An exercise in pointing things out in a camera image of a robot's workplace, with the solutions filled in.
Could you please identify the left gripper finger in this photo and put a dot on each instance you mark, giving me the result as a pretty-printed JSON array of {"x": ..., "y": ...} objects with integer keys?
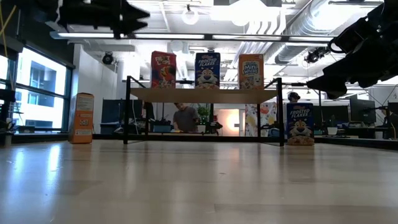
[
  {"x": 132, "y": 11},
  {"x": 132, "y": 25}
]

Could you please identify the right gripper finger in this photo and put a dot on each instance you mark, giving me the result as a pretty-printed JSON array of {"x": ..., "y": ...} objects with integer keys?
[
  {"x": 346, "y": 70},
  {"x": 332, "y": 86}
]

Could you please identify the blue Frosted Flakes cereal box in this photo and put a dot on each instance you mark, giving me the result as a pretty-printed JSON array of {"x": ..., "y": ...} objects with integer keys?
[
  {"x": 300, "y": 124},
  {"x": 207, "y": 71}
]

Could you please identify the red Froot Loops cereal box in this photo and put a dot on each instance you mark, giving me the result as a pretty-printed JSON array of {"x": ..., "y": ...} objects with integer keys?
[{"x": 163, "y": 70}]

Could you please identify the orange Mini Wheats cereal box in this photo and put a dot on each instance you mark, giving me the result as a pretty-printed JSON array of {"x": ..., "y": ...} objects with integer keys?
[
  {"x": 251, "y": 71},
  {"x": 81, "y": 118}
]

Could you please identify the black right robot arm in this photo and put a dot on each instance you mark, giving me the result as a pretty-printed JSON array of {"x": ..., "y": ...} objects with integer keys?
[{"x": 391, "y": 6}]

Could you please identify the long ceiling light strip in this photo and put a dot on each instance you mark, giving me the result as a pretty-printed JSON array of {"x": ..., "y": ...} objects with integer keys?
[{"x": 87, "y": 35}]

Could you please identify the black ceiling spotlight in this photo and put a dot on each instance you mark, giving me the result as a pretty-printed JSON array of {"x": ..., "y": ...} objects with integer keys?
[{"x": 317, "y": 54}]

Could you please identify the black computer monitor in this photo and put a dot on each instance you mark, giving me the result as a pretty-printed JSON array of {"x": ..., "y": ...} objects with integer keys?
[{"x": 362, "y": 110}]

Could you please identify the person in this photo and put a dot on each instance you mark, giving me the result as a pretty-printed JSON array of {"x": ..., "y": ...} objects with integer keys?
[
  {"x": 149, "y": 110},
  {"x": 293, "y": 97},
  {"x": 186, "y": 119}
]

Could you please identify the black round spotlight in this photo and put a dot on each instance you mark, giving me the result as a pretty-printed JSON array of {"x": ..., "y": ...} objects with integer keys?
[{"x": 107, "y": 58}]

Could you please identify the white plant pot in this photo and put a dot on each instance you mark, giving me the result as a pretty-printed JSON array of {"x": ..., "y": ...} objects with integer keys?
[{"x": 332, "y": 131}]

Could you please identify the black ceiling bar fixture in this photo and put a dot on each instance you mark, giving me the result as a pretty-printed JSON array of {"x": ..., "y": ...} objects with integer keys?
[{"x": 354, "y": 2}]

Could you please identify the colourful patterned panel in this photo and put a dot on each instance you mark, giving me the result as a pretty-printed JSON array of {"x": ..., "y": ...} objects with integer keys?
[{"x": 267, "y": 119}]

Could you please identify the dark blue cabinet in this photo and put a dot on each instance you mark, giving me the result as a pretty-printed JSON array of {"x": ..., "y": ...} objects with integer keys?
[{"x": 112, "y": 115}]

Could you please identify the large window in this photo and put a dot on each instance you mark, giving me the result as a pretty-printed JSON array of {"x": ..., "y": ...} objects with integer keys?
[{"x": 40, "y": 102}]

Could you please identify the green potted plant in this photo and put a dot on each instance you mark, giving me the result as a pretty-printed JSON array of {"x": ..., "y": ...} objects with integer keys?
[{"x": 203, "y": 112}]

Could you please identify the silver ventilation duct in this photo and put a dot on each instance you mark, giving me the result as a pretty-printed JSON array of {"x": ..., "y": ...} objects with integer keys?
[{"x": 298, "y": 37}]

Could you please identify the wooden shelf black metal frame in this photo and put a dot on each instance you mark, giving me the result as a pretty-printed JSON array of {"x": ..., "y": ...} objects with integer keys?
[{"x": 202, "y": 95}]

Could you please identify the black metal table frame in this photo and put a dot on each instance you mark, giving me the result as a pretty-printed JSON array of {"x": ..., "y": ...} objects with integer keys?
[{"x": 105, "y": 136}]

